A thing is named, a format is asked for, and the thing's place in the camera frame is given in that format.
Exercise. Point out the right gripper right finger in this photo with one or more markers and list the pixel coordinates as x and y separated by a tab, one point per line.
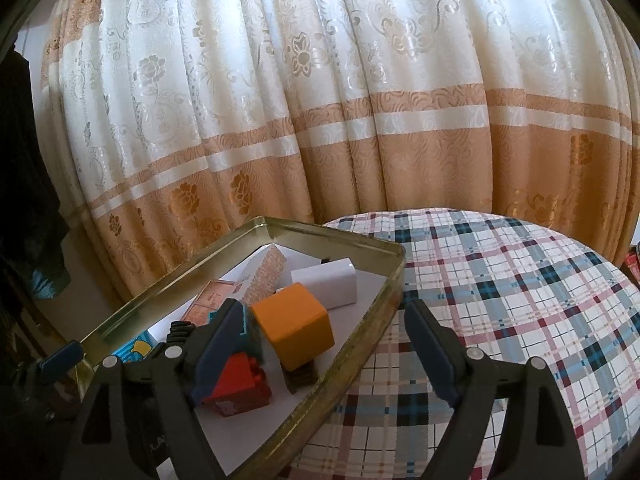
537	439

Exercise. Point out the plaid tablecloth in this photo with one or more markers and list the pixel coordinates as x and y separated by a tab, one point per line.
513	289

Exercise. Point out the brown wooden comb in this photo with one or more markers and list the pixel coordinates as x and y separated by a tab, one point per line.
303	376

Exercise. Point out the red toy block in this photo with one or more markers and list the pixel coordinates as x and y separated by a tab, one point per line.
241	387

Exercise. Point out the red snack package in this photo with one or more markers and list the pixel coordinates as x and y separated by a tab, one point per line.
631	263

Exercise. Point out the cream and tan curtain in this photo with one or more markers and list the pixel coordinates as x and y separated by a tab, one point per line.
165	124

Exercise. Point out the orange cube block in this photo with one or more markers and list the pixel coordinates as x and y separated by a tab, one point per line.
296	325

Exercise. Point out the teal toy brick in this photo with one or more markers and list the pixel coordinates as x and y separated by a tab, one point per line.
250	339

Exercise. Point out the white box red seal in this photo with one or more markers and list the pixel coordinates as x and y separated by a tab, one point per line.
266	271

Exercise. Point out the gold metal tin tray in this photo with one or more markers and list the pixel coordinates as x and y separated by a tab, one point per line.
258	444

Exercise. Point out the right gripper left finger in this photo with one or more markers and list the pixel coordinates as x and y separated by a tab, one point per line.
136	415

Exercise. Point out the white rounded box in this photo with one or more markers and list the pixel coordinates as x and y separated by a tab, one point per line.
333	283

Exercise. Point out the blue puzzle toy tray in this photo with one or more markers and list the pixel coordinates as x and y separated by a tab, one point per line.
136	349

